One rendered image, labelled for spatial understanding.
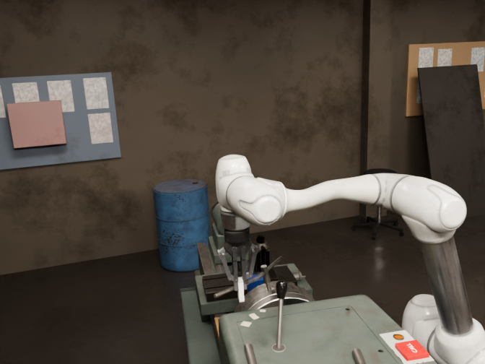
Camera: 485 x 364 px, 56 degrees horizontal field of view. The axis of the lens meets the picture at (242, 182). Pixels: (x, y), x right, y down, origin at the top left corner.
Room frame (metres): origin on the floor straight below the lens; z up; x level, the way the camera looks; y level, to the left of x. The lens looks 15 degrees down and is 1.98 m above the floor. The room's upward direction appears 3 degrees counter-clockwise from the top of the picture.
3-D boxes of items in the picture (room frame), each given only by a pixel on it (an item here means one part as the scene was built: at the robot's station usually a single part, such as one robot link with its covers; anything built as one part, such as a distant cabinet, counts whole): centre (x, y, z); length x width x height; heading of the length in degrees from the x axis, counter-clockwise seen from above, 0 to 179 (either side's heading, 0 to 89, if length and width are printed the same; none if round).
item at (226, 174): (1.26, 0.02, 1.64); 0.13 x 0.11 x 0.16; 20
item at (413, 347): (0.99, -0.40, 1.26); 0.06 x 0.06 x 0.02; 10
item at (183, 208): (4.41, 0.62, 0.41); 0.55 x 0.55 x 0.82
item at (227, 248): (1.27, 0.02, 1.46); 0.08 x 0.07 x 0.09; 100
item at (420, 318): (1.56, -0.67, 0.97); 0.18 x 0.16 x 0.22; 20
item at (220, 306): (2.06, -0.02, 0.89); 0.53 x 0.30 x 0.06; 100
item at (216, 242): (2.58, 0.11, 1.01); 0.30 x 0.20 x 0.29; 10
